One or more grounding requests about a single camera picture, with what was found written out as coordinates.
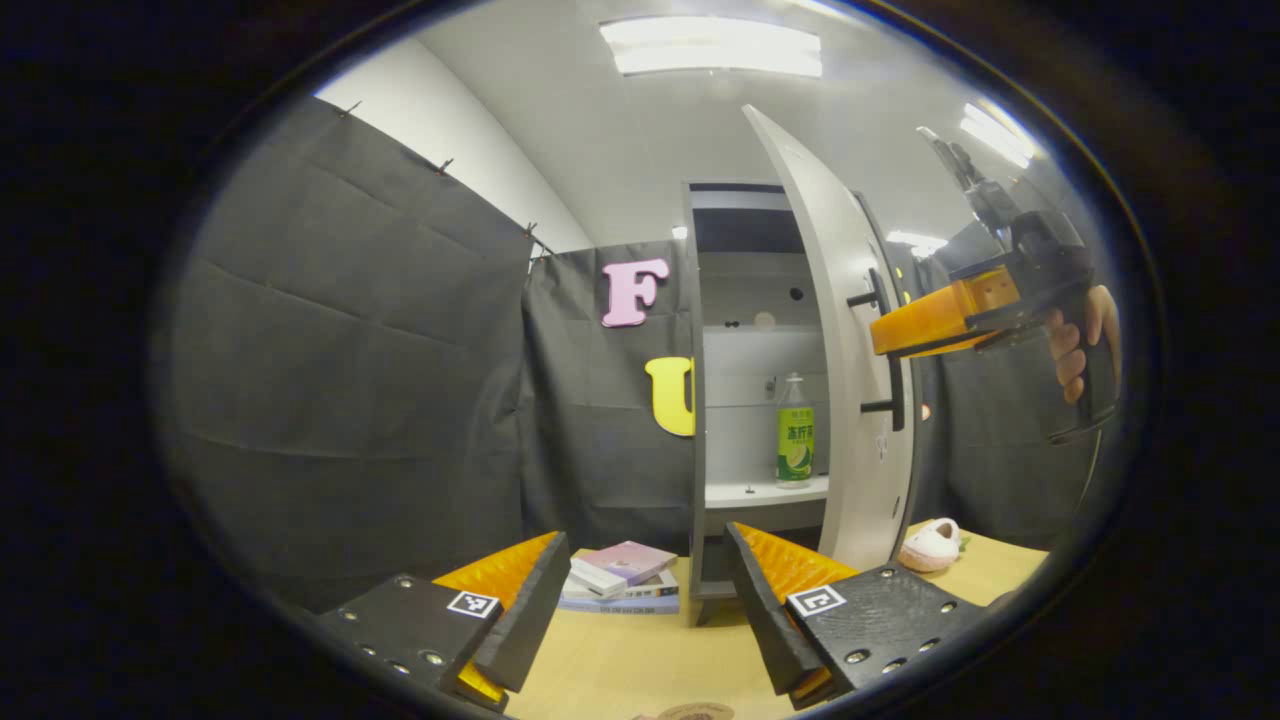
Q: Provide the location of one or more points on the large ceiling light panel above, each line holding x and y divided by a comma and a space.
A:
710, 45

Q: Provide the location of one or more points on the grey book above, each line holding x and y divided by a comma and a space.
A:
660, 586

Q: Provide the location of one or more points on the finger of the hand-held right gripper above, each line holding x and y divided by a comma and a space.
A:
935, 320

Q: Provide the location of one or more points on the pink plush slipper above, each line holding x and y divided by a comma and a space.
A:
930, 545

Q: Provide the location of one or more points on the green label plastic bottle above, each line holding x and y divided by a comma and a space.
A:
795, 445

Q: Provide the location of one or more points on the grey cabinet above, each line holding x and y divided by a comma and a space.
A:
745, 440

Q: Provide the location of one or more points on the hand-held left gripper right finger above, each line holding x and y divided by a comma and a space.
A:
765, 620

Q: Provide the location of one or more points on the pink book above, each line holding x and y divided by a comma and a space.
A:
630, 560

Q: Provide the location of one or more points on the blue book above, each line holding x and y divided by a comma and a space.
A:
625, 605

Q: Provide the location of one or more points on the white book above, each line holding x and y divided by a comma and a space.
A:
595, 577

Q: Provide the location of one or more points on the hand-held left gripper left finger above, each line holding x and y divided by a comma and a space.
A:
530, 620

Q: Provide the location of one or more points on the white cabinet door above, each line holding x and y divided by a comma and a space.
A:
845, 380

